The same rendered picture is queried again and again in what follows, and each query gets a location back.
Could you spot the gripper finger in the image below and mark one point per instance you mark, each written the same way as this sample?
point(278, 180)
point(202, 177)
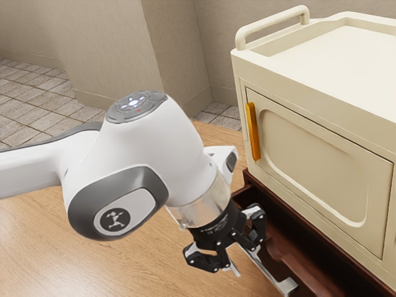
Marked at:
point(255, 226)
point(205, 260)

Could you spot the cream box with lid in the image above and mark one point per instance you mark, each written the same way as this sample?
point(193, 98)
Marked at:
point(321, 130)

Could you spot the dark brown wooden cabinet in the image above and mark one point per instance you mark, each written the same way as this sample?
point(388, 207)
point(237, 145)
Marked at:
point(340, 252)

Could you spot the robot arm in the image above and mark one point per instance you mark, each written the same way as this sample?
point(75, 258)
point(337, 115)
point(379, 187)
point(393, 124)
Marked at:
point(145, 161)

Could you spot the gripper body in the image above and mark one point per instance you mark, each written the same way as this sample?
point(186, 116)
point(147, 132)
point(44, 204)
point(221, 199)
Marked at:
point(216, 229)

